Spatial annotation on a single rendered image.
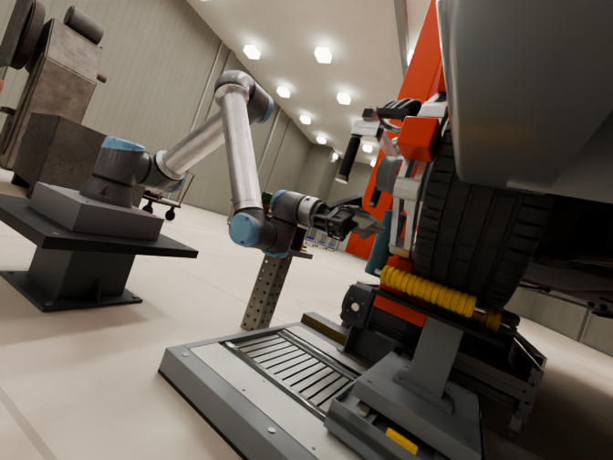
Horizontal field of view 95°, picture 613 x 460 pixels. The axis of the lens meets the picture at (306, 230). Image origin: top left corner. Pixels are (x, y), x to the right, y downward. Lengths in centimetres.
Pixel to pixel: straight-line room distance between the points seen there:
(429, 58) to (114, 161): 158
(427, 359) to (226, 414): 57
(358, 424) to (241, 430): 28
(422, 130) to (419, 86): 106
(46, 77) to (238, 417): 546
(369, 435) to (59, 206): 122
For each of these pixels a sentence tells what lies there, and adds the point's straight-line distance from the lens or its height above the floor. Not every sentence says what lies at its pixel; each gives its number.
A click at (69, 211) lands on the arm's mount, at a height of 36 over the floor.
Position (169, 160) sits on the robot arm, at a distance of 142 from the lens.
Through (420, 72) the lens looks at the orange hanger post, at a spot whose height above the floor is 155.
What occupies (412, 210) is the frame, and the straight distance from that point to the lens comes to 78.
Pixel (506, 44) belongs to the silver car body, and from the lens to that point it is 30.
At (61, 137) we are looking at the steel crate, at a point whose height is 64.
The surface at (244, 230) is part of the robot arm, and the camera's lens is 79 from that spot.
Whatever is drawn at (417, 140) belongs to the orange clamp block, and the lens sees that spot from 70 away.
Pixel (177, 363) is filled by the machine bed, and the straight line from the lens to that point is 99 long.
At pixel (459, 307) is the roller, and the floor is 50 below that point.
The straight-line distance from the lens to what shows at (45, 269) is 150.
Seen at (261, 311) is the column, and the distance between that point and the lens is 143.
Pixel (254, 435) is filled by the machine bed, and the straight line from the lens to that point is 82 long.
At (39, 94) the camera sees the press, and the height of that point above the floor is 116.
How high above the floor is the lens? 55
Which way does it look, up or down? level
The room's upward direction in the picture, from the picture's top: 19 degrees clockwise
